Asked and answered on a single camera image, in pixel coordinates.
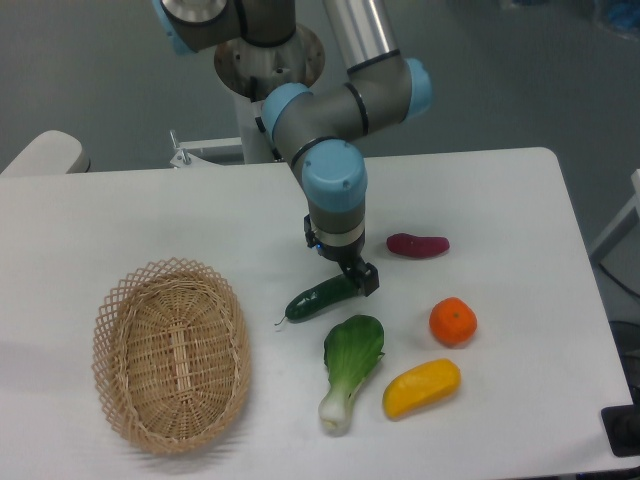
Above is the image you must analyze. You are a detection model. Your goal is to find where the yellow mango slice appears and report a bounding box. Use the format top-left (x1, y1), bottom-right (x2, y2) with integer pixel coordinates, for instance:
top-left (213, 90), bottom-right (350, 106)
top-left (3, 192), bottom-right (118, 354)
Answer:
top-left (382, 358), bottom-right (462, 420)

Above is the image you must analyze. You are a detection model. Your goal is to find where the woven wicker basket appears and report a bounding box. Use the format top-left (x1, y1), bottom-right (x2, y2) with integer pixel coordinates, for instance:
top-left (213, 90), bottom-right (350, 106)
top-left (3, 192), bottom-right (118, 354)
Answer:
top-left (92, 258), bottom-right (251, 455)

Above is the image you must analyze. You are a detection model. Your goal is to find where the black device at table edge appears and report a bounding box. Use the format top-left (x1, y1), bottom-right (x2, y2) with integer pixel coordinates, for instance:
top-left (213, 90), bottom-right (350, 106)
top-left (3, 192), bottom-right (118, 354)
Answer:
top-left (601, 405), bottom-right (639, 457)

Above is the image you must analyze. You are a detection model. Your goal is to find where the white furniture frame right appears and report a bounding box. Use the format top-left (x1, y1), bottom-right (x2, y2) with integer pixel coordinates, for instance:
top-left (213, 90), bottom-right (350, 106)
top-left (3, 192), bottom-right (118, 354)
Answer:
top-left (588, 170), bottom-right (639, 264)

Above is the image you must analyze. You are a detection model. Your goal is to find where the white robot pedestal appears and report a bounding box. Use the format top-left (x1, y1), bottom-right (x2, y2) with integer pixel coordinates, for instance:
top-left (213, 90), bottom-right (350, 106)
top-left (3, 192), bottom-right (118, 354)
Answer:
top-left (170, 24), bottom-right (325, 168)

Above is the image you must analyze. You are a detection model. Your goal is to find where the white chair armrest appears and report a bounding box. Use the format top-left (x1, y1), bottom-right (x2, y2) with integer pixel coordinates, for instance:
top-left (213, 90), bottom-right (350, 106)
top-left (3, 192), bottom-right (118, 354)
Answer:
top-left (1, 130), bottom-right (91, 178)

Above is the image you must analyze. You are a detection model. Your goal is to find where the orange tangerine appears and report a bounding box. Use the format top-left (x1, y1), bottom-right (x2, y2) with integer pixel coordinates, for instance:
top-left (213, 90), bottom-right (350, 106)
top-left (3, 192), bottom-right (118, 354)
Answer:
top-left (429, 297), bottom-right (478, 347)

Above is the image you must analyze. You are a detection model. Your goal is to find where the purple sweet potato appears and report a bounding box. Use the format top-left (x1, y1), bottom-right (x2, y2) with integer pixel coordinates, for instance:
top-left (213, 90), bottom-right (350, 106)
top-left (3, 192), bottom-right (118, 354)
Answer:
top-left (386, 233), bottom-right (450, 259)

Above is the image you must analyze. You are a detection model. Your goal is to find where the green cucumber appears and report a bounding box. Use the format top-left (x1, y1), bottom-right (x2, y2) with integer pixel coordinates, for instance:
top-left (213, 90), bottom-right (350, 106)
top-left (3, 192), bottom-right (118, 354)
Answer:
top-left (276, 274), bottom-right (360, 326)

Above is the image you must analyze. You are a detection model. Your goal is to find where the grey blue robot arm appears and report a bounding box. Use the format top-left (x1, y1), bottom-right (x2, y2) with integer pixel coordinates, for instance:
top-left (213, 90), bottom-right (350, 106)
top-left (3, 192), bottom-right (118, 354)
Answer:
top-left (154, 1), bottom-right (432, 295)

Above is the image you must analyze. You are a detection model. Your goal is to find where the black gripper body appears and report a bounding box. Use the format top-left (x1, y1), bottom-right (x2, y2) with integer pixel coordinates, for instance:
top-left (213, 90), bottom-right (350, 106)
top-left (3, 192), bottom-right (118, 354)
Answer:
top-left (304, 215), bottom-right (365, 272)

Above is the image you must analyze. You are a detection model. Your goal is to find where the green bok choy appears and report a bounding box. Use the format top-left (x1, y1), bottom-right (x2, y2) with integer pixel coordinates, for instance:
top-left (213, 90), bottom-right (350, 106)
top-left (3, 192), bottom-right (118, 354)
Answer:
top-left (318, 315), bottom-right (385, 435)

